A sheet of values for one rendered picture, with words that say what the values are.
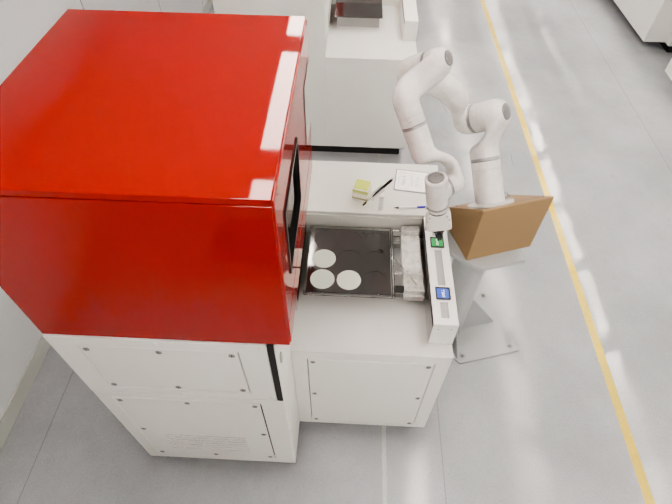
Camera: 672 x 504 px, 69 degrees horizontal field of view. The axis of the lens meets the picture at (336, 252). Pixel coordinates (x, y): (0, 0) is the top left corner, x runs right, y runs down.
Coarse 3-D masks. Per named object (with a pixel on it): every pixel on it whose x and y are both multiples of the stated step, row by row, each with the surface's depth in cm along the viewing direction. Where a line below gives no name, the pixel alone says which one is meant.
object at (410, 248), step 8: (400, 232) 219; (400, 240) 218; (408, 240) 215; (416, 240) 215; (408, 248) 212; (416, 248) 212; (408, 256) 209; (416, 256) 209; (408, 264) 206; (416, 264) 206; (408, 280) 201; (416, 280) 201; (408, 296) 196; (416, 296) 196
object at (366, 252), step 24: (312, 240) 212; (336, 240) 212; (360, 240) 212; (384, 240) 212; (312, 264) 203; (336, 264) 203; (360, 264) 204; (384, 264) 204; (312, 288) 195; (336, 288) 196; (360, 288) 196; (384, 288) 196
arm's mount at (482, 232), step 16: (464, 208) 208; (496, 208) 193; (512, 208) 196; (528, 208) 199; (544, 208) 202; (464, 224) 210; (480, 224) 198; (496, 224) 201; (512, 224) 204; (528, 224) 208; (464, 240) 213; (480, 240) 207; (496, 240) 210; (512, 240) 214; (528, 240) 217; (464, 256) 217; (480, 256) 216
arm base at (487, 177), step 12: (480, 168) 198; (492, 168) 197; (480, 180) 200; (492, 180) 198; (480, 192) 201; (492, 192) 199; (504, 192) 204; (480, 204) 202; (492, 204) 197; (504, 204) 197
